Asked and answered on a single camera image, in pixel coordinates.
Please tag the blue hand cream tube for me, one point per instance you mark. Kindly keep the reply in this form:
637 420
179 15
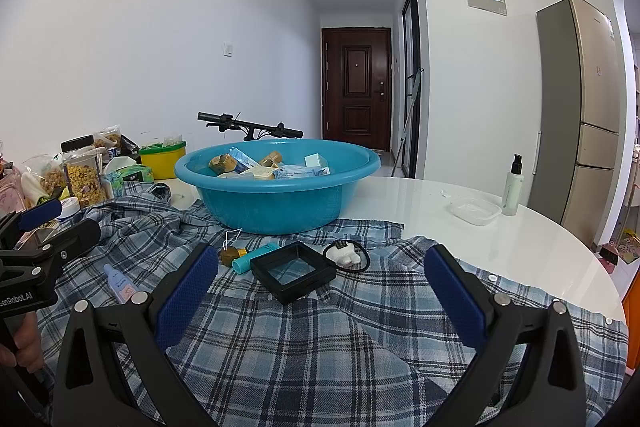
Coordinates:
120 284

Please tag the clear snack bag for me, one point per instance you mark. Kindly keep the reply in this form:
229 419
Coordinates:
107 139

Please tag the beige refrigerator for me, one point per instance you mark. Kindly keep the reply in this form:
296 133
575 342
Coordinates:
585 107

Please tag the black snack bag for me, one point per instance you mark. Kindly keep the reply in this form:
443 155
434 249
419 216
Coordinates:
129 146

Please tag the blue plastic basin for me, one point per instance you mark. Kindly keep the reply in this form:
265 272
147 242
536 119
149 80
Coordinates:
280 207

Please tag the teal tube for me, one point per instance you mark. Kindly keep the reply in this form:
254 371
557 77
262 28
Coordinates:
250 261

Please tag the blue and white carton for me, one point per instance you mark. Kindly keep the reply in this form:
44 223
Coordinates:
245 162

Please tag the green pump lotion bottle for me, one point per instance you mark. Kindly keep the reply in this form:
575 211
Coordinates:
512 192

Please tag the brown door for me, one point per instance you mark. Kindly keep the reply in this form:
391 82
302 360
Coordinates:
356 82

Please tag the person's left hand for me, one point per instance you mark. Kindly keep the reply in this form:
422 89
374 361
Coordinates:
27 342

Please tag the clear plastic container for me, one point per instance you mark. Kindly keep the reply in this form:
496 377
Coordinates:
475 211

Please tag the cereal jar with black lid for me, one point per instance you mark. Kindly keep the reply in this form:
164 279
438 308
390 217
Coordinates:
85 182

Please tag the light blue box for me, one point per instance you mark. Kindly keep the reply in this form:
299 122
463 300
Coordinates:
315 160

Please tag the black framed glass door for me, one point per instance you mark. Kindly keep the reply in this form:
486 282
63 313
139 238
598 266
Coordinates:
412 57

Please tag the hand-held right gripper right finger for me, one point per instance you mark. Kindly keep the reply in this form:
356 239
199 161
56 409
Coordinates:
455 302

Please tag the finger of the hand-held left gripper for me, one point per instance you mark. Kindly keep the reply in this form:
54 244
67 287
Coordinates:
75 237
40 213

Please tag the orange object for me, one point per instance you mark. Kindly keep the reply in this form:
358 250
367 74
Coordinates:
634 327

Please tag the black square frame box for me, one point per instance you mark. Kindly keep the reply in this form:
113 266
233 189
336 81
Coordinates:
265 264

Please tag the white jar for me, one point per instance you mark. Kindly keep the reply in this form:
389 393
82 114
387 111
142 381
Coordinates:
69 208

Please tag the green tissue box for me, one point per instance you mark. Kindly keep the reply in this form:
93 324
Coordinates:
135 174

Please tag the gold box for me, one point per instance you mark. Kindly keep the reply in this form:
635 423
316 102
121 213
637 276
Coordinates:
222 163
272 158

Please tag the white wall switch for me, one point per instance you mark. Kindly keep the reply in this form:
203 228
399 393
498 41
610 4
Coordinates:
228 49

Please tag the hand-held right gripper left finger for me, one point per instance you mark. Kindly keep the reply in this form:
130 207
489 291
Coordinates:
185 302

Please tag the cream box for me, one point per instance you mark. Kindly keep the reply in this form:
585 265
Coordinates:
262 173

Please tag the bag of yellow snacks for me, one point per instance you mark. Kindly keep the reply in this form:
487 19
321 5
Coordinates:
45 179

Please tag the pale blue packet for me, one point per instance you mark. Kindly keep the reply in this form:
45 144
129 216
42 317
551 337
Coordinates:
300 172

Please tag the white toy figure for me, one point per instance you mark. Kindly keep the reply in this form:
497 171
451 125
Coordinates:
345 257

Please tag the yellow tub with green lid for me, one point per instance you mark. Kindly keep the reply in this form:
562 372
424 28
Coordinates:
162 164

